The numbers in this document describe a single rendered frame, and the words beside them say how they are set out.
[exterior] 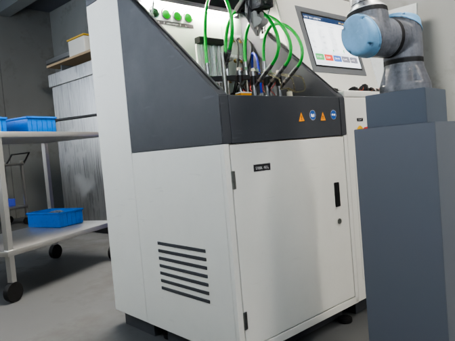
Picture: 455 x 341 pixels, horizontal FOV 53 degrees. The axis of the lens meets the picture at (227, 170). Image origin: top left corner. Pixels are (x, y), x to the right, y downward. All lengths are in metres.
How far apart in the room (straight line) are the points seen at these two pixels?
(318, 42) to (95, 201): 3.28
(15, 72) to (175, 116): 6.33
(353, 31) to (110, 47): 1.09
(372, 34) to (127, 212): 1.23
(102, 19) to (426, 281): 1.62
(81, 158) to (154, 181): 3.40
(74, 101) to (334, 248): 3.86
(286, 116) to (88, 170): 3.62
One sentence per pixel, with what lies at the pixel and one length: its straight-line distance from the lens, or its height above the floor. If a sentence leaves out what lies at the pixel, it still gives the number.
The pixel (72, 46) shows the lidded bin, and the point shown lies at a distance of 6.71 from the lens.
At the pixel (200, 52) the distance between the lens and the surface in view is 2.16.
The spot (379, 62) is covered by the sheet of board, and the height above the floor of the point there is 1.36.
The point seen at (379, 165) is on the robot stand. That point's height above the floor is 0.69.
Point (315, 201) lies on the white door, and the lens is 1.83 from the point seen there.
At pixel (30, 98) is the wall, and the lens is 7.92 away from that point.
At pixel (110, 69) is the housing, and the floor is 1.16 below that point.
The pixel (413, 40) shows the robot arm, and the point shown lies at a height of 1.04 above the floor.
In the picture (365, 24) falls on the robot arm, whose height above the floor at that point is 1.08.
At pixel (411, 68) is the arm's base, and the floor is 0.96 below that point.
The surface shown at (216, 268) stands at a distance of 1.60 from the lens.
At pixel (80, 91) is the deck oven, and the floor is 1.50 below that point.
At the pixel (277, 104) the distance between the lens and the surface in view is 1.69.
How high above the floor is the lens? 0.77
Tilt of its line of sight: 3 degrees down
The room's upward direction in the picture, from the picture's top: 5 degrees counter-clockwise
